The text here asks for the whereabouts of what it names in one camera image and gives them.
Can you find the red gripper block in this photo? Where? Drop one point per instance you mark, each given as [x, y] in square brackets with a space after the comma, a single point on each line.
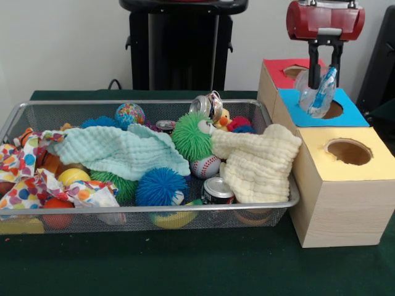
[324, 21]

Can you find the cream knitted cloth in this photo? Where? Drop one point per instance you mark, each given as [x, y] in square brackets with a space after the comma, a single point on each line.
[262, 160]

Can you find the green spiky rubber ball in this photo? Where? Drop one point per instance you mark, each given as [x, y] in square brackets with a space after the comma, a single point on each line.
[192, 135]

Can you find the polka dot colourful cloth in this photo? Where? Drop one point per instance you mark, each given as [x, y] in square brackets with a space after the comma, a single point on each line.
[24, 172]

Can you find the wooden box with three holes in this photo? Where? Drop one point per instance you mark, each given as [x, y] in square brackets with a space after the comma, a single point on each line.
[336, 209]

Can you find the black upright panel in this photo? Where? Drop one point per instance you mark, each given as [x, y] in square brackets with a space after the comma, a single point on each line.
[379, 68]

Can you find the dark green side table cloth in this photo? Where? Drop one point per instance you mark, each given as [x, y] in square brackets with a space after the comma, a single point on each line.
[386, 112]

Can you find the crushed silver can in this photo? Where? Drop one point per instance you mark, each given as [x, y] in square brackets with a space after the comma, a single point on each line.
[207, 103]

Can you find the white baseball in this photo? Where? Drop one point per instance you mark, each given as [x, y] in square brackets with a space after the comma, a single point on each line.
[205, 166]

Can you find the black labelled silver can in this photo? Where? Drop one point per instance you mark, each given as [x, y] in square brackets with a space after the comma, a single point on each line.
[218, 190]

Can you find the small globe ball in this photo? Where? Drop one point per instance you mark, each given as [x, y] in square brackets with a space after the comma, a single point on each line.
[130, 113]

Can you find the blue spiky rubber ball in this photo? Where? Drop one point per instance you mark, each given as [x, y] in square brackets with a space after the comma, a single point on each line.
[159, 188]

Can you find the mint green fuzzy cloth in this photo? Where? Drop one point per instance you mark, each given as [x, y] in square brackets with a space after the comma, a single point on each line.
[123, 151]

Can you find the dark green spiky ball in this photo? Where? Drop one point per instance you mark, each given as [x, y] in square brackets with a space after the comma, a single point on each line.
[120, 186]

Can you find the yellow smooth ball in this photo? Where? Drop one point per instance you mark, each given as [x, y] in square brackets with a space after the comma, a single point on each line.
[74, 176]

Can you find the red orange smooth ball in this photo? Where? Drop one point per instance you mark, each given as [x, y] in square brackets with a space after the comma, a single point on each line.
[57, 211]

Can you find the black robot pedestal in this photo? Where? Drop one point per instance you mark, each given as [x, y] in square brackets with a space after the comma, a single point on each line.
[185, 55]

